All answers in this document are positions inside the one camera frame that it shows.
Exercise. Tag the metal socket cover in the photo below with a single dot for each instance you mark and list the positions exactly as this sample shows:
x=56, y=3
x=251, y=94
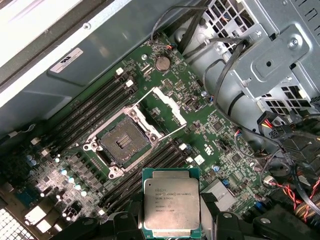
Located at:
x=170, y=105

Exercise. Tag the CPU socket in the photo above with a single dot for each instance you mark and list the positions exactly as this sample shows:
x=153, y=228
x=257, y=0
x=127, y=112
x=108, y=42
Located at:
x=122, y=142

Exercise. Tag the black metal PC case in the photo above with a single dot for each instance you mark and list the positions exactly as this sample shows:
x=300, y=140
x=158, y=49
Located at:
x=100, y=37

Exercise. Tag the silver green CPU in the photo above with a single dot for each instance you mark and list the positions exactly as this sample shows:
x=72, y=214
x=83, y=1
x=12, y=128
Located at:
x=172, y=200

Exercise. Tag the silver round capacitor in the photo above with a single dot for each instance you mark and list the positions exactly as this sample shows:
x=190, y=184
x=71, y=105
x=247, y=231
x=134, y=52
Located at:
x=77, y=187
x=63, y=172
x=83, y=193
x=71, y=180

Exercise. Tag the green motherboard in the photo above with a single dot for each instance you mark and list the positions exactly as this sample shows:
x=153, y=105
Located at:
x=190, y=75

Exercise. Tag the round coin cell battery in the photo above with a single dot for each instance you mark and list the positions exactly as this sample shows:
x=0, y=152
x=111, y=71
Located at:
x=162, y=63

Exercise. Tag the grey metal disk bay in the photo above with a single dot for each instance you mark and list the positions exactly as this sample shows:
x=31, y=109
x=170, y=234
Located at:
x=275, y=57

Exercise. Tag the silver chipset heatsink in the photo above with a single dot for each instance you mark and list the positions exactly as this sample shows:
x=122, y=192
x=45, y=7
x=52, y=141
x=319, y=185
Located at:
x=220, y=195

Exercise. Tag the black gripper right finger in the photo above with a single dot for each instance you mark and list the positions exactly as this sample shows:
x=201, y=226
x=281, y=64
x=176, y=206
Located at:
x=225, y=225

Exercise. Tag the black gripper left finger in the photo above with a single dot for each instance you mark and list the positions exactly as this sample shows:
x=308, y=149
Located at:
x=125, y=225

